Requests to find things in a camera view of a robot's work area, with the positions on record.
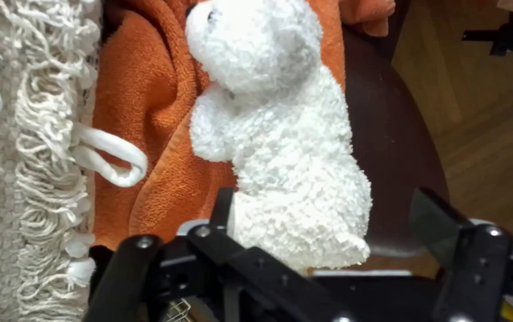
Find brown leather sofa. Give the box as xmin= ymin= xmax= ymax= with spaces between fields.
xmin=342 ymin=0 xmax=448 ymax=258

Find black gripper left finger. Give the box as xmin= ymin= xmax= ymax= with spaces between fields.
xmin=208 ymin=189 xmax=233 ymax=232

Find blue white fringed pillow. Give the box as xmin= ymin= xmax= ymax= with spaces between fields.
xmin=0 ymin=0 xmax=146 ymax=322

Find white teddy bear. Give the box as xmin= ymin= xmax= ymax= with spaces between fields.
xmin=185 ymin=0 xmax=371 ymax=271

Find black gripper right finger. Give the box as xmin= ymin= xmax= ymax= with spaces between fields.
xmin=407 ymin=189 xmax=475 ymax=271

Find orange blanket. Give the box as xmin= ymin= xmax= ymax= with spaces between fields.
xmin=90 ymin=0 xmax=398 ymax=253

